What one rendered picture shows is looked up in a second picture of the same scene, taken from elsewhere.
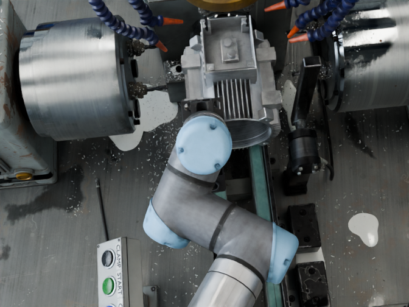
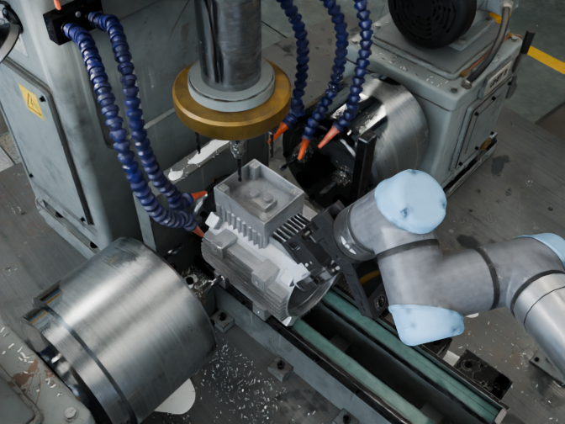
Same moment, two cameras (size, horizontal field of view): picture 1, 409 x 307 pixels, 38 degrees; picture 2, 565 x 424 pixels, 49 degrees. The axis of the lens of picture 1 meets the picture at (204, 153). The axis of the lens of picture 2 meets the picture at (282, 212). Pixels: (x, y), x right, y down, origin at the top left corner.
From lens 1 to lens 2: 54 cm
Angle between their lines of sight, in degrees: 33
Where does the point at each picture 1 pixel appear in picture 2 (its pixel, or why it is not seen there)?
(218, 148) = (434, 188)
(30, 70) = (73, 343)
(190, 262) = not seen: outside the picture
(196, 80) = (244, 251)
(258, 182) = (359, 320)
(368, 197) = not seen: hidden behind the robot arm
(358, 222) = not seen: hidden behind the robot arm
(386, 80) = (401, 146)
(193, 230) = (470, 292)
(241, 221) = (500, 248)
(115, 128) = (203, 352)
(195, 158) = (423, 210)
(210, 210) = (467, 259)
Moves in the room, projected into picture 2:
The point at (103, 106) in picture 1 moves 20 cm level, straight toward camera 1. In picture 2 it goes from (185, 327) to (314, 371)
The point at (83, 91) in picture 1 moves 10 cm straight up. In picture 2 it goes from (155, 323) to (145, 282)
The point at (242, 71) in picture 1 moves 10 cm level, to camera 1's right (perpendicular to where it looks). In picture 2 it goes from (293, 204) to (329, 172)
